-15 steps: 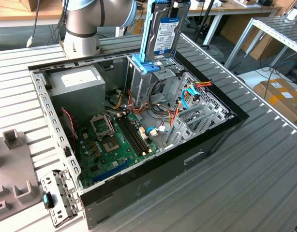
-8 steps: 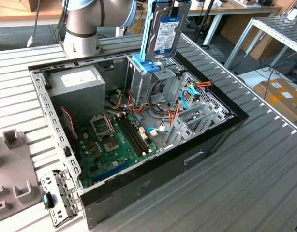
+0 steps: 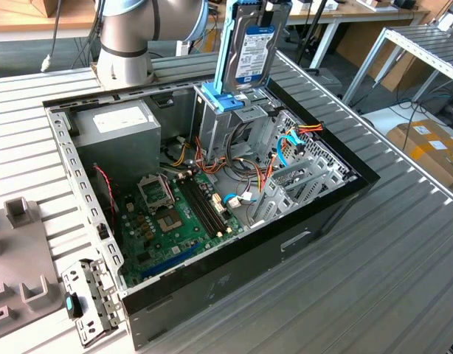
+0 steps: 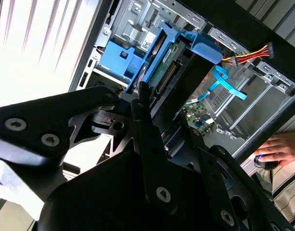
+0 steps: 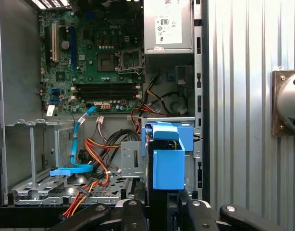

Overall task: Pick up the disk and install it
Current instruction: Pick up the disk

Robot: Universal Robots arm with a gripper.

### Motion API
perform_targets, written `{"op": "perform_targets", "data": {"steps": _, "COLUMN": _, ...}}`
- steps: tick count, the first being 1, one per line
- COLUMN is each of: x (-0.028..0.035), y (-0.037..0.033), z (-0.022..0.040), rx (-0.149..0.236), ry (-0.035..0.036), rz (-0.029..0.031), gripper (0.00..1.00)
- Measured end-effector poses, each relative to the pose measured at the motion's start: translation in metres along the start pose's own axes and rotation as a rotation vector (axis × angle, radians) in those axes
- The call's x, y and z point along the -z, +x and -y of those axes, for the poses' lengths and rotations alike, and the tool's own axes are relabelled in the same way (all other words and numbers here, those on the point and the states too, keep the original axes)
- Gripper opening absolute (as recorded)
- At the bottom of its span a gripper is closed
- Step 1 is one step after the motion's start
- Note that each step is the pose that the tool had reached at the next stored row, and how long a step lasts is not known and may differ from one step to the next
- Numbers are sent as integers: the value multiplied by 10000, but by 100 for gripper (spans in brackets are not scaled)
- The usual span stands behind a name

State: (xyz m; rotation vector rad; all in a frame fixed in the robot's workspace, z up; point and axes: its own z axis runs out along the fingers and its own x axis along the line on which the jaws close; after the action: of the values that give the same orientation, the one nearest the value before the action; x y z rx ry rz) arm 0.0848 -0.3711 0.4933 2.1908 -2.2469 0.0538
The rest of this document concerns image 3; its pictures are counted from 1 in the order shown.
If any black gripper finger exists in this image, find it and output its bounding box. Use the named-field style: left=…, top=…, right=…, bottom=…
left=261, top=0, right=278, bottom=27

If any hard disk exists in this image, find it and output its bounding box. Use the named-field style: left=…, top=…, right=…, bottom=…
left=213, top=0, right=292, bottom=93

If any orange yellow power wire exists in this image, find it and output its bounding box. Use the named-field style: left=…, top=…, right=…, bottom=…
left=295, top=123, right=325, bottom=136

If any light blue data wire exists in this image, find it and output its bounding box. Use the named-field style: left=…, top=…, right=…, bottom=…
left=277, top=127, right=305, bottom=171

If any grey metal disk bay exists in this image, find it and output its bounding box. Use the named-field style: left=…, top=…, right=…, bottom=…
left=247, top=154, right=359, bottom=228

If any black tripod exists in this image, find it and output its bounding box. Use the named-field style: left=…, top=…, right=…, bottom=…
left=297, top=0, right=333, bottom=73

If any brown cardboard sheet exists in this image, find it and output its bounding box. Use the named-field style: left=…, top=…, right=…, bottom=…
left=336, top=21, right=430, bottom=93

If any blue drive cage latch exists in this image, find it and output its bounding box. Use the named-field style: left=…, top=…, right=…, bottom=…
left=202, top=83, right=246, bottom=114

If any grey metal drive cage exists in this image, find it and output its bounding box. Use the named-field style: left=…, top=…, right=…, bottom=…
left=192, top=79, right=283, bottom=165

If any black RAM slot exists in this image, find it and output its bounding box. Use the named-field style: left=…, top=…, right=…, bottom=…
left=181, top=178, right=217, bottom=237
left=176, top=179, right=212, bottom=239
left=192, top=176, right=227, bottom=235
left=187, top=178, right=222, bottom=237

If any grey power supply unit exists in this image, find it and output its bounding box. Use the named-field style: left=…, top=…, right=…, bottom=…
left=73, top=99, right=163, bottom=181

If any metal socket cover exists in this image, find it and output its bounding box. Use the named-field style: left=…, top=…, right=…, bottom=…
left=136, top=173, right=176, bottom=212

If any cardboard box with labels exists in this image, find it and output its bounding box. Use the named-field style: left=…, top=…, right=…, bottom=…
left=387, top=119, right=453, bottom=192

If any brown wooden box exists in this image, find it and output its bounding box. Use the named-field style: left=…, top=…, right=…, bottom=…
left=27, top=0, right=65, bottom=18

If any CPU socket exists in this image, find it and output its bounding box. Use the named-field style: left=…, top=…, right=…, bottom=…
left=155, top=208, right=185, bottom=236

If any green motherboard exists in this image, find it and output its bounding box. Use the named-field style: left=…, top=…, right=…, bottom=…
left=117, top=171, right=246, bottom=291

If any long wooden desk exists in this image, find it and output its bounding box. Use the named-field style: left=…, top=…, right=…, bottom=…
left=0, top=0, right=432, bottom=41

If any black case fan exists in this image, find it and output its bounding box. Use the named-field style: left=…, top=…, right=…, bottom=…
left=89, top=162, right=122, bottom=244

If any black open PC case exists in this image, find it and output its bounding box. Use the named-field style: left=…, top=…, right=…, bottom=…
left=41, top=66, right=381, bottom=351

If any blue expansion slot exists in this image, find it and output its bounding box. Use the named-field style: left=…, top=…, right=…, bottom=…
left=139, top=241, right=201, bottom=282

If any grey parts rack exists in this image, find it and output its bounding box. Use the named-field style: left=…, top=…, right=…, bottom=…
left=0, top=197, right=63, bottom=342

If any black cable bundle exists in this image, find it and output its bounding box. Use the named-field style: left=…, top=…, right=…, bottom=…
left=225, top=123, right=257, bottom=178

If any yellow wire bundle white plug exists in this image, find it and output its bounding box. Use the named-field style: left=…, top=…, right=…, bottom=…
left=169, top=135, right=190, bottom=167

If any orange red wire bundle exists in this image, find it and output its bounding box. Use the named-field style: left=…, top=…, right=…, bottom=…
left=194, top=135, right=228, bottom=175
left=257, top=153, right=278, bottom=195

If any metal frame slat table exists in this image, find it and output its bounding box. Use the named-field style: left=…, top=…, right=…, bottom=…
left=342, top=25, right=453, bottom=108

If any blue wire white plug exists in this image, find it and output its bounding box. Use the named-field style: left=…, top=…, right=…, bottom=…
left=223, top=192, right=257, bottom=212

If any thin wire locking lever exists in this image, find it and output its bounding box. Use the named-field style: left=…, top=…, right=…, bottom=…
left=162, top=173, right=176, bottom=206

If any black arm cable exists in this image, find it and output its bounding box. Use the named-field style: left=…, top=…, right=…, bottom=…
left=41, top=0, right=102, bottom=74

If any red black twisted wire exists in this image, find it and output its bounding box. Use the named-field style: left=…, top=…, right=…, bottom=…
left=92, top=164, right=119, bottom=240

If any grey slotted metal bracket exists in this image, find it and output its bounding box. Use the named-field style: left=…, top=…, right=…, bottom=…
left=60, top=257, right=125, bottom=348

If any black blue bracket latch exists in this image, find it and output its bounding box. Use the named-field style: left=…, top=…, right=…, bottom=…
left=63, top=291, right=84, bottom=320

